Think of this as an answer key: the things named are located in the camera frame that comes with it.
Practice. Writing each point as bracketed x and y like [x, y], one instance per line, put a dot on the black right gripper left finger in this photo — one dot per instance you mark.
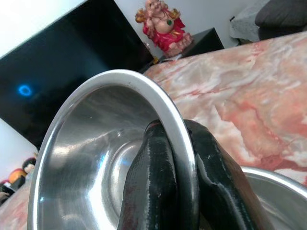
[153, 177]

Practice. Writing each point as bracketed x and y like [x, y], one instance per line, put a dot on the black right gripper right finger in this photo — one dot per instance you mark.
[216, 172]

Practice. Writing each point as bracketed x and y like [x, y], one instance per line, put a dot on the stainless steel bowl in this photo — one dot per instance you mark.
[96, 155]
[275, 198]

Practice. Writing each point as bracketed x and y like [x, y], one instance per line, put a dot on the black flat screen television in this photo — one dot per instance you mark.
[72, 72]

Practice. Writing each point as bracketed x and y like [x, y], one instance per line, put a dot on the small doll figurine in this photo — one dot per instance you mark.
[16, 175]

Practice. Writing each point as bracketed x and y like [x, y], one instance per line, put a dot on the red laughing Buddha statue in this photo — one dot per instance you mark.
[165, 26]

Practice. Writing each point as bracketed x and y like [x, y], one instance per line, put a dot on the grey sofa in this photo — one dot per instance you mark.
[254, 21]

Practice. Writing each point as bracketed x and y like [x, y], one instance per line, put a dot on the grey sofa cushion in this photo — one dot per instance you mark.
[283, 13]

